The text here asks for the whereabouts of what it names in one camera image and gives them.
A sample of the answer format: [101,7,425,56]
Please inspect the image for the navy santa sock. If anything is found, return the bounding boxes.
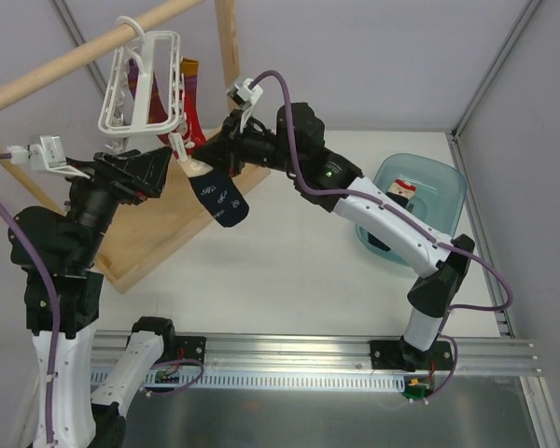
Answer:
[181,160,249,228]
[366,177,419,256]

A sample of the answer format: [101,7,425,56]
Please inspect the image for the white plastic clip hanger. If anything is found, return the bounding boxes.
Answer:
[98,16,189,162]

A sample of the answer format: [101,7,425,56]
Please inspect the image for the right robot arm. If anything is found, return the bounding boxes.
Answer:
[192,103,475,371]

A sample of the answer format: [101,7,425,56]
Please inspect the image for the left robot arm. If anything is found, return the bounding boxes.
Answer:
[8,147,177,447]

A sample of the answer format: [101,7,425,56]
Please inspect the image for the red sock front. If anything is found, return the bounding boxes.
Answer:
[175,97,206,154]

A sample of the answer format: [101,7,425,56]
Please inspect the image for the wooden drying rack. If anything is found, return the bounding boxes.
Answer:
[0,1,270,293]

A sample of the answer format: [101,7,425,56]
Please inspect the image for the purple striped sock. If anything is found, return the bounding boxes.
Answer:
[127,59,168,124]
[180,58,200,109]

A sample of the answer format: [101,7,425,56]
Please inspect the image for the teal plastic basin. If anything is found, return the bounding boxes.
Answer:
[354,152,468,268]

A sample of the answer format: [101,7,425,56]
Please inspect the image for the green connector board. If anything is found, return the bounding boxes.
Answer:
[401,378,434,404]

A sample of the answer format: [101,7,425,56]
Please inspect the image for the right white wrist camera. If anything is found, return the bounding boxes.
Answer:
[226,77,263,129]

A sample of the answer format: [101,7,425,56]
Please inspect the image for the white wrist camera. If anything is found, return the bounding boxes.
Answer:
[7,135,91,179]
[226,77,263,129]

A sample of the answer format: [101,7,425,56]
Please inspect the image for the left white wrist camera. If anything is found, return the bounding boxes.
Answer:
[7,135,91,179]

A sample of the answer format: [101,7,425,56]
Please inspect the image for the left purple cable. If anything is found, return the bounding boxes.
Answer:
[0,151,60,444]

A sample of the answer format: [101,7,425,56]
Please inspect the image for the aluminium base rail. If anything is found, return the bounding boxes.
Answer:
[36,329,540,379]

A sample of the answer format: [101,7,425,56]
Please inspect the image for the white slotted cable duct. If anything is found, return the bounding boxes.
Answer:
[91,371,407,393]

